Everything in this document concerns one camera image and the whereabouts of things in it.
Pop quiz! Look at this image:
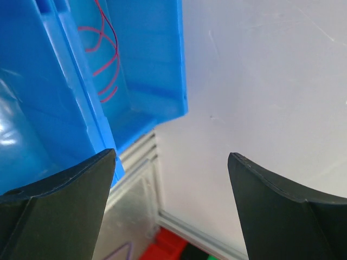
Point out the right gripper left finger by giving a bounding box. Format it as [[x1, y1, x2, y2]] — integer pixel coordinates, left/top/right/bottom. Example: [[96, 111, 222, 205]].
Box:
[[1, 148, 116, 259]]

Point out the red thin cable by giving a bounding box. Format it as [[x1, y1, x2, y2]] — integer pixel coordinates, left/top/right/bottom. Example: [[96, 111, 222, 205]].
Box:
[[78, 0, 120, 103]]

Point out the blue plastic bin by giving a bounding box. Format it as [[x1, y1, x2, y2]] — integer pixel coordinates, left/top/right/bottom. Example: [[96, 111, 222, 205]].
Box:
[[1, 1, 188, 193]]

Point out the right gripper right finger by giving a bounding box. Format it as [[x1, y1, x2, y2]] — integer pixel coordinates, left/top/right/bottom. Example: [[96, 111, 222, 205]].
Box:
[[228, 153, 346, 259]]

